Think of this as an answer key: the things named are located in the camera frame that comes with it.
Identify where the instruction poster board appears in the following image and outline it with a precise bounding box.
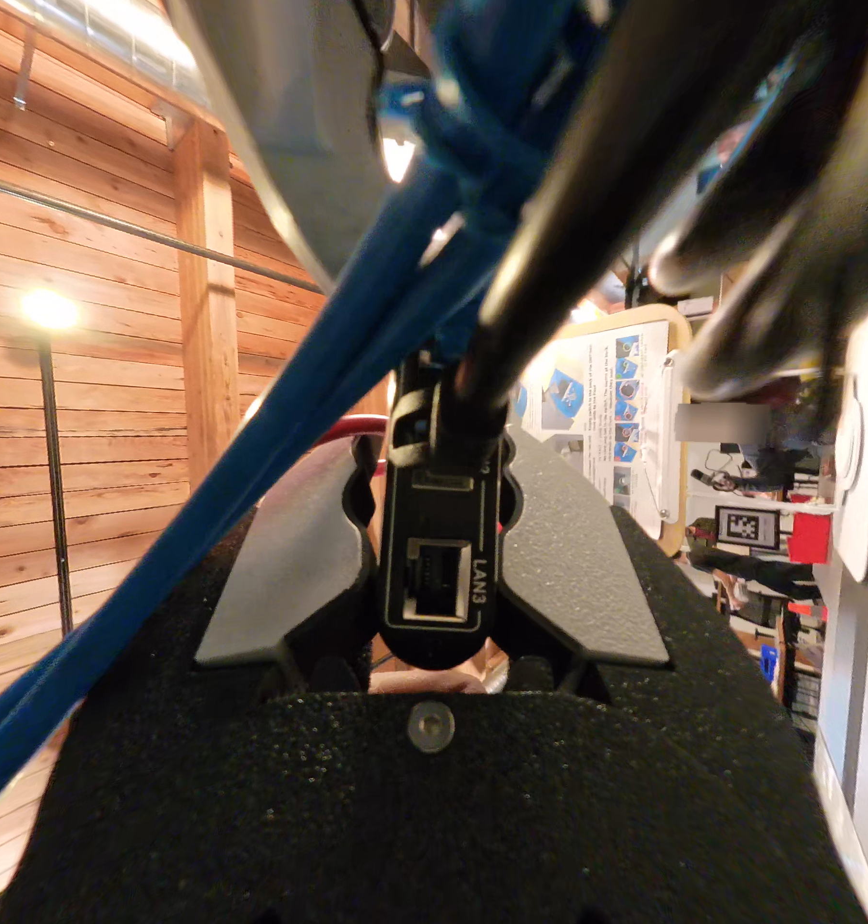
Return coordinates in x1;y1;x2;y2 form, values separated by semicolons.
513;303;695;557

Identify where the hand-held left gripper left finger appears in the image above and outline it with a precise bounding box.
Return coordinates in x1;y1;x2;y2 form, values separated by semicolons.
194;433;377;668

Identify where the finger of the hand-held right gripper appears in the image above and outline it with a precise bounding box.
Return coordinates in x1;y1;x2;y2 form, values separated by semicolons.
165;0;399;290
650;65;868;401

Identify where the steel pole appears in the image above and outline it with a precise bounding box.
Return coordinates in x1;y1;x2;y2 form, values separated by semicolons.
0;173;326;293

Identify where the blue ethernet cable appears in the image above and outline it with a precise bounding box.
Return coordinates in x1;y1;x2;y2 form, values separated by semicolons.
0;0;622;824

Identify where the black pole lamp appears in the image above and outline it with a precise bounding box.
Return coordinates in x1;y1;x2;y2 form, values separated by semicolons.
18;289;81;636

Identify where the red ethernet cable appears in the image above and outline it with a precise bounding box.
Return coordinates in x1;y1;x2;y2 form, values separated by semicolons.
311;415;391;452

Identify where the black ethernet cable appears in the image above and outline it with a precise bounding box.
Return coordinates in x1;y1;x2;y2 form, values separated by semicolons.
434;0;825;463

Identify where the black network switch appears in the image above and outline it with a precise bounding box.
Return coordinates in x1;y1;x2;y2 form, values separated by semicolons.
377;354;516;668

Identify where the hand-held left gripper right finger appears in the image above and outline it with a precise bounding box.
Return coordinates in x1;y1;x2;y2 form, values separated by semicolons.
495;426;672;668

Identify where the black and white tag board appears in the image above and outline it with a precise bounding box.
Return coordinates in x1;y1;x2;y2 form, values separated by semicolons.
715;505;780;553

